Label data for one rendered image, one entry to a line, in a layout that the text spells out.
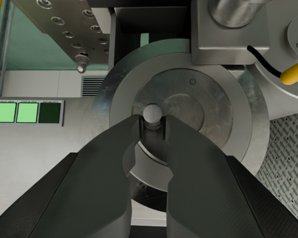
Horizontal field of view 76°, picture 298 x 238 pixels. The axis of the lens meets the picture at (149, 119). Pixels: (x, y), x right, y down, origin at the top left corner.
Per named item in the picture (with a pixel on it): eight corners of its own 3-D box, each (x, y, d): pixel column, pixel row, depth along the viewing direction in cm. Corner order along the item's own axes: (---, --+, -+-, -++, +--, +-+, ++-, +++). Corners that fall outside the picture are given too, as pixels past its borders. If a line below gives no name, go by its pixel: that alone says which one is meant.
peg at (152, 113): (166, 123, 11) (143, 127, 11) (164, 128, 14) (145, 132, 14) (161, 99, 11) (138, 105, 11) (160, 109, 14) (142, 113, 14)
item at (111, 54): (121, -95, 20) (113, 71, 17) (140, 36, 43) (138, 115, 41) (117, -95, 20) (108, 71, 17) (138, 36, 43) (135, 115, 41)
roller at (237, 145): (248, 51, 16) (258, 196, 14) (192, 111, 41) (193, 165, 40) (111, 51, 16) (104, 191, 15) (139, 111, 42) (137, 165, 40)
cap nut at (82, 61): (86, 54, 50) (85, 70, 50) (91, 60, 54) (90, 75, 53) (73, 54, 51) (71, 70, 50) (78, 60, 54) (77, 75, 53)
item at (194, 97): (246, 157, 13) (140, 177, 13) (235, 156, 15) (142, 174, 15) (219, 57, 14) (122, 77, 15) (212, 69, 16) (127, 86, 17)
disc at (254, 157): (263, 37, 17) (278, 217, 14) (260, 40, 17) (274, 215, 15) (96, 38, 17) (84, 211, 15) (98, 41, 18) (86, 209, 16)
